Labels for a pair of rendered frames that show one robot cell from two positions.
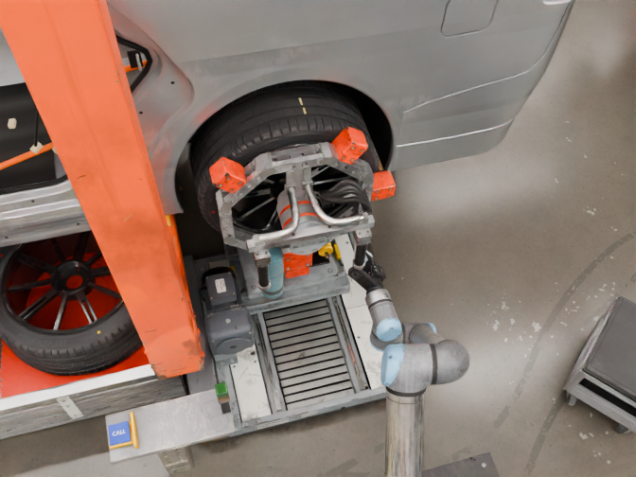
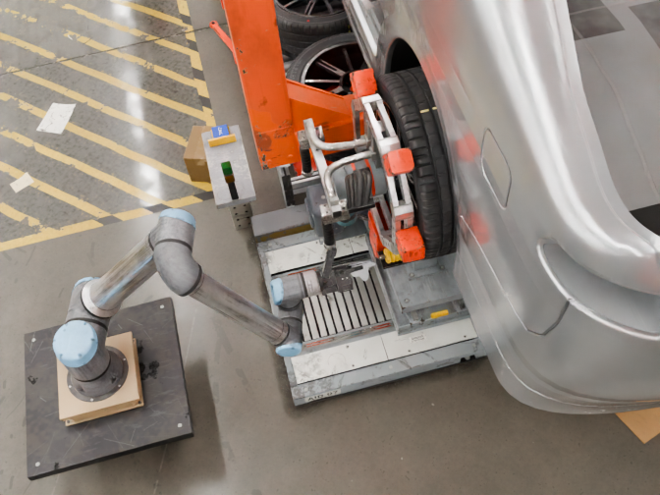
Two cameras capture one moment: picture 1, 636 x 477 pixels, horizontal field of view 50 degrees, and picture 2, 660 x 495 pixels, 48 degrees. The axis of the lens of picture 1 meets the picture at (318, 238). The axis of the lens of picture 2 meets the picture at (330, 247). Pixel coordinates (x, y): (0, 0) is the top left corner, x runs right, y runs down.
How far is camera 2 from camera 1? 2.16 m
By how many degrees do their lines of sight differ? 50
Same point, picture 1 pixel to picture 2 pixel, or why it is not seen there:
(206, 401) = (243, 184)
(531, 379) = not seen: outside the picture
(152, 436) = (217, 154)
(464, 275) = (442, 477)
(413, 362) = (166, 224)
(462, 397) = (287, 458)
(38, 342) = (294, 71)
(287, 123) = (405, 98)
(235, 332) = (311, 203)
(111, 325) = not seen: hidden behind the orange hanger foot
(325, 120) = (416, 131)
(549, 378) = not seen: outside the picture
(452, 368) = (158, 258)
